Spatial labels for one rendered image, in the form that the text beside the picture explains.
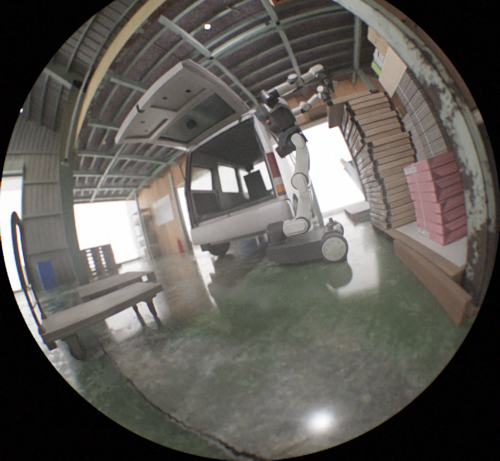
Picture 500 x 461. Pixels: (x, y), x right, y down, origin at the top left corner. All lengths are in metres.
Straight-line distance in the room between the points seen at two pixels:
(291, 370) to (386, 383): 0.26
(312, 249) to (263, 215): 0.72
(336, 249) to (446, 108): 0.99
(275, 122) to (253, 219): 0.99
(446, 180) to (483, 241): 0.39
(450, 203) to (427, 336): 0.54
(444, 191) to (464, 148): 0.37
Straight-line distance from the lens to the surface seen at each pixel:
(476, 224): 0.61
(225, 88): 1.93
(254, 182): 3.93
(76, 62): 6.50
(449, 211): 0.90
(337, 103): 1.38
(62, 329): 1.01
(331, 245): 1.16
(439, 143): 1.29
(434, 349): 0.58
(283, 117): 1.47
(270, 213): 1.72
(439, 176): 0.88
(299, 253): 1.26
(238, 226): 1.87
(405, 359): 0.55
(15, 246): 1.02
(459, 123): 0.57
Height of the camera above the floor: 0.45
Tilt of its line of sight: 3 degrees up
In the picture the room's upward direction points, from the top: 16 degrees counter-clockwise
